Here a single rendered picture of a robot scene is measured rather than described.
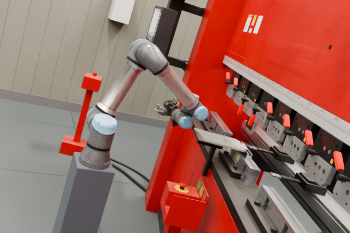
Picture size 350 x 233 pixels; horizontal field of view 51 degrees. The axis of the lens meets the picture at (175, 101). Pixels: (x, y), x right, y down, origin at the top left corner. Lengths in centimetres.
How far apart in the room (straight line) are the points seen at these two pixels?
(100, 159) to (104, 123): 18
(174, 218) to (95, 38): 345
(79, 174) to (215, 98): 143
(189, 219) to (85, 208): 50
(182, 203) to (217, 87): 135
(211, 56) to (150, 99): 252
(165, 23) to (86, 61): 222
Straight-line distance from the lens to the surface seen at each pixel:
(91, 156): 180
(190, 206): 174
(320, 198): 184
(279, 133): 166
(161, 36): 288
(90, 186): 183
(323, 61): 154
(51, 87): 496
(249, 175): 191
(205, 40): 280
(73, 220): 192
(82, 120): 371
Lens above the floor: 155
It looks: 12 degrees down
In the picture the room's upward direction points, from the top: 18 degrees clockwise
